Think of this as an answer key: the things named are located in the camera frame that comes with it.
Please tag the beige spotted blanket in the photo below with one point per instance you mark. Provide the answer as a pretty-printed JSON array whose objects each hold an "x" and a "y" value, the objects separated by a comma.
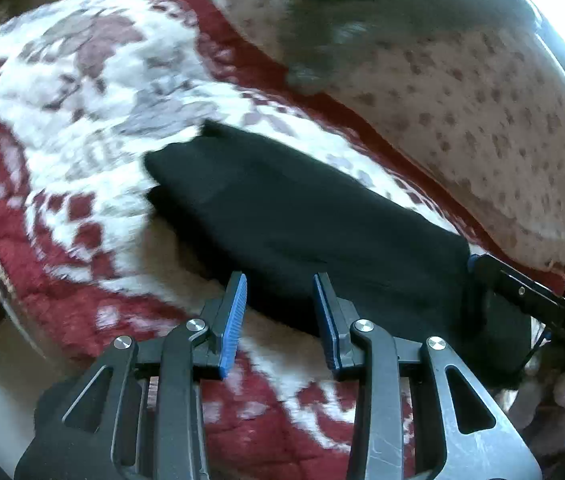
[{"x": 487, "y": 135}]

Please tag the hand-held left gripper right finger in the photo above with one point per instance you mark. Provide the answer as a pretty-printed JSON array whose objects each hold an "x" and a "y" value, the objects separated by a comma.
[{"x": 325, "y": 320}]

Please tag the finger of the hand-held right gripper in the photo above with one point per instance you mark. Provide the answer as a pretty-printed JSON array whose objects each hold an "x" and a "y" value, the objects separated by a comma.
[{"x": 512, "y": 285}]

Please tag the black pants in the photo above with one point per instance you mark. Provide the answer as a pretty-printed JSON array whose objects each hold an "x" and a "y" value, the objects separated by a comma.
[{"x": 312, "y": 210}]

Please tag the grey green knitted cloth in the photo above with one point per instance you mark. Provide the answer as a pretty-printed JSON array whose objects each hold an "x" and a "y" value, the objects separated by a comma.
[{"x": 387, "y": 20}]

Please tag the red white floral blanket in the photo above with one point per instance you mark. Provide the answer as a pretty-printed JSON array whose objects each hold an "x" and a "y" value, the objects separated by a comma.
[{"x": 87, "y": 110}]

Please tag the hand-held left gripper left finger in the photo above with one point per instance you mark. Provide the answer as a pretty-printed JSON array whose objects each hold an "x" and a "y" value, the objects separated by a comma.
[{"x": 232, "y": 315}]

